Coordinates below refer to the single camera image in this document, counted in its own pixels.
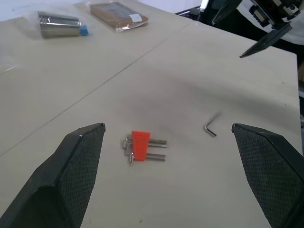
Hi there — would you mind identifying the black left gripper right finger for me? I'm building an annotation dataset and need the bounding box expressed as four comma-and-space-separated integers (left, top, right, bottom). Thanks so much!
231, 123, 304, 228

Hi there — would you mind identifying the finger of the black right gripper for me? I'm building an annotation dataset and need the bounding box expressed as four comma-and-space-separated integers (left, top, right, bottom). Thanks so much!
239, 22, 293, 59
211, 0, 243, 26

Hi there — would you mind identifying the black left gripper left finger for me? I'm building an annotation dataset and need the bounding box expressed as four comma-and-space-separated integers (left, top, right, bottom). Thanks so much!
0, 123, 106, 228

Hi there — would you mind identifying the shiny metal cup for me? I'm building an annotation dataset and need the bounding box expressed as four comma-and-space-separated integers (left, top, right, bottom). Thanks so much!
37, 10, 83, 39

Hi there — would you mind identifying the orange block with metal pins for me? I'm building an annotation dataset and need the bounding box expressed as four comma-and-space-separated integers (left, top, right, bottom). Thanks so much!
132, 130, 151, 162

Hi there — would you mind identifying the small metal hex key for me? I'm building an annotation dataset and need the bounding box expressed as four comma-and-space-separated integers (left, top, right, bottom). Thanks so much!
203, 113, 221, 137

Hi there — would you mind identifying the brown box in plastic wrap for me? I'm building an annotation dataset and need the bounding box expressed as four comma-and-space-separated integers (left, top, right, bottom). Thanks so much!
89, 1, 150, 34

